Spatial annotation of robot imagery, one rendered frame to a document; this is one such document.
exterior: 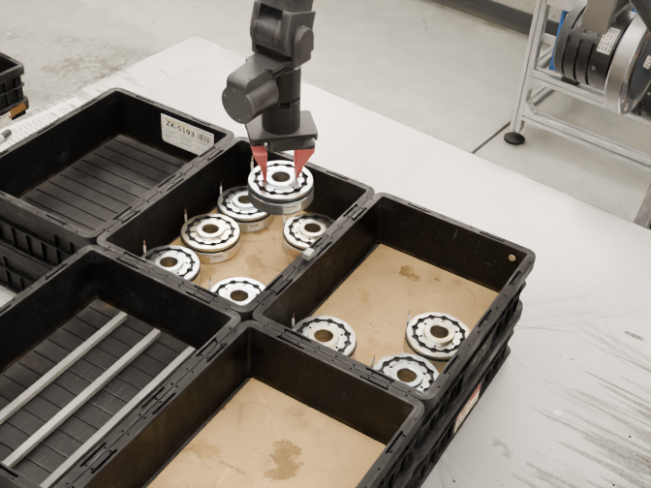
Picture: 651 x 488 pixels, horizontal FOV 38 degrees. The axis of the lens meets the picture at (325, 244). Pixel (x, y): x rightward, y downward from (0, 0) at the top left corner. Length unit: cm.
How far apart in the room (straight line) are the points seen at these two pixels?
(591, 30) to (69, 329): 101
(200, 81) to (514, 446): 129
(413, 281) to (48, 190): 70
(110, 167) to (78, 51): 227
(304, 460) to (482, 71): 298
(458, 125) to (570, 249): 178
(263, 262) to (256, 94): 42
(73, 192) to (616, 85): 99
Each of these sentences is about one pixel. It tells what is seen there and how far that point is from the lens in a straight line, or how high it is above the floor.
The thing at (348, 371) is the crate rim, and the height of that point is 93.
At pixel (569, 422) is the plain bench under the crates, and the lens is 166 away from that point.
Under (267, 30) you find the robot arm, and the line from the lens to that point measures 134.
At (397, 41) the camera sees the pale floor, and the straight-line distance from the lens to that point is 431.
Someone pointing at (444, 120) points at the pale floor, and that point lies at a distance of 375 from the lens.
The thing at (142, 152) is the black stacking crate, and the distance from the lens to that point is 194.
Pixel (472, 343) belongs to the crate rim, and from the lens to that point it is 140.
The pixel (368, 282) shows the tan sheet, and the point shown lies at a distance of 163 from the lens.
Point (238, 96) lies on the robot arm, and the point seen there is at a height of 123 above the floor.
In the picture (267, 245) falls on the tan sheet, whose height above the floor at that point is 83.
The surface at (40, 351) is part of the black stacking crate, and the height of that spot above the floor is 83.
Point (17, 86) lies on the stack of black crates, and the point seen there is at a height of 53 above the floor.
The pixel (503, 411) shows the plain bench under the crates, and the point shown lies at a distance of 164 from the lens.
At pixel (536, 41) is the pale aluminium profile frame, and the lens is 349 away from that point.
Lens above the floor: 188
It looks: 38 degrees down
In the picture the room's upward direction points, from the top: 5 degrees clockwise
